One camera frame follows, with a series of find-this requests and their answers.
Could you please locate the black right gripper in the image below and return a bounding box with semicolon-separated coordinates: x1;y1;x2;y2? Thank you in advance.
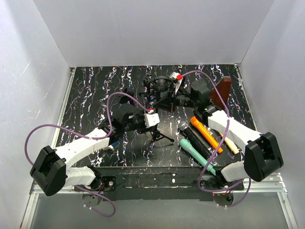
153;85;198;113

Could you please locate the black shock-mount tripod stand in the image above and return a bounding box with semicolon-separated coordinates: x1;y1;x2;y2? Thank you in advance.
139;76;174;102

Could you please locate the black round-base stand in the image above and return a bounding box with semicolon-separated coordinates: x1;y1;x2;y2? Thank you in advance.
118;87;136;105

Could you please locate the black tripod microphone stand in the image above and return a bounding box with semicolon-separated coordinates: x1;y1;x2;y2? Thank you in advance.
147;126;174;149

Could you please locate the mint green toy microphone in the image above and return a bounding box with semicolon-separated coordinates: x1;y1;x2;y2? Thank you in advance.
179;138;216;176

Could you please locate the orange microphone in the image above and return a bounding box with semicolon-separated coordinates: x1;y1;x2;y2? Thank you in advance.
190;116;219;149

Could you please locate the silver-headed black microphone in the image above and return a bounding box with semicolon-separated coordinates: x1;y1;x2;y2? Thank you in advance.
178;121;210;160

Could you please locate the cream wooden microphone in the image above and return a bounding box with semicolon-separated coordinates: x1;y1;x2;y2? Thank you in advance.
224;137;240;155

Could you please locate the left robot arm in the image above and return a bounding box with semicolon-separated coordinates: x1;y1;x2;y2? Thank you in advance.
30;104;160;196

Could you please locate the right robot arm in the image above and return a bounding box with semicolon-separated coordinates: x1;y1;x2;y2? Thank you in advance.
147;75;284;190

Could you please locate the blue and white toy block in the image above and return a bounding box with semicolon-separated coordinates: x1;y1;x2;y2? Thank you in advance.
104;141;119;151

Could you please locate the brown wooden metronome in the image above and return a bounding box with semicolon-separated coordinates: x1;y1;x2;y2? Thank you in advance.
210;76;232;110

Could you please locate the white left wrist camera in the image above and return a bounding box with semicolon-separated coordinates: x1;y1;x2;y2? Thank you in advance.
144;108;160;128

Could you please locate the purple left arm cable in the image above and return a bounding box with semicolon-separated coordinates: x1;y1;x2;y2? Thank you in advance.
24;92;154;217

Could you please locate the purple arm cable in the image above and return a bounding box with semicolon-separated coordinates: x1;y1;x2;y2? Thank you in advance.
182;70;252;208
24;92;154;217

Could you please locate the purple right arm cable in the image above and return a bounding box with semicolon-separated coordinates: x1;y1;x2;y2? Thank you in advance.
182;70;252;208

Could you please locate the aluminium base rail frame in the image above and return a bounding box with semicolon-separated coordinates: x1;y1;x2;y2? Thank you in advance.
20;63;298;229

